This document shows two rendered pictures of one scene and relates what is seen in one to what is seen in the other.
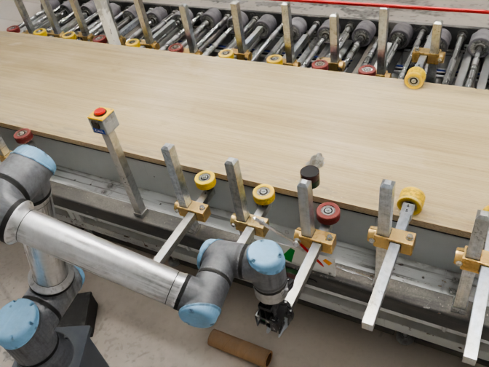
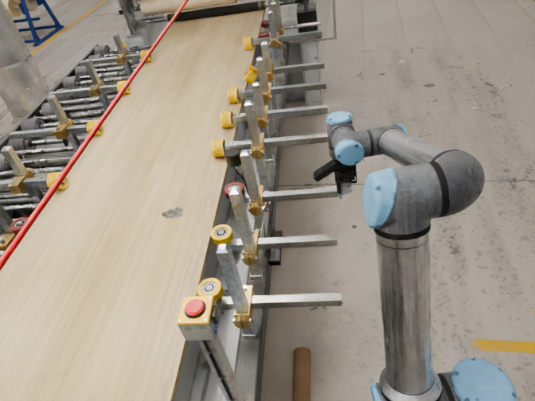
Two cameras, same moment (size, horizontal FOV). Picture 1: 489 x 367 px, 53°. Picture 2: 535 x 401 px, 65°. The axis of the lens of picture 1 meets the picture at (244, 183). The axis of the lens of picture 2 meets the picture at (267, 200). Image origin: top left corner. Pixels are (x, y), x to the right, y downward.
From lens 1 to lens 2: 188 cm
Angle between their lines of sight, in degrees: 77
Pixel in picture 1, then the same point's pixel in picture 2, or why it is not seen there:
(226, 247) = (345, 132)
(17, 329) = (489, 367)
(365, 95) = (69, 212)
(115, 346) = not seen: outside the picture
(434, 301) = (270, 169)
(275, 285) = not seen: hidden behind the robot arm
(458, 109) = (103, 159)
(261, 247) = (337, 117)
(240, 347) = (303, 373)
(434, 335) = not seen: hidden behind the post
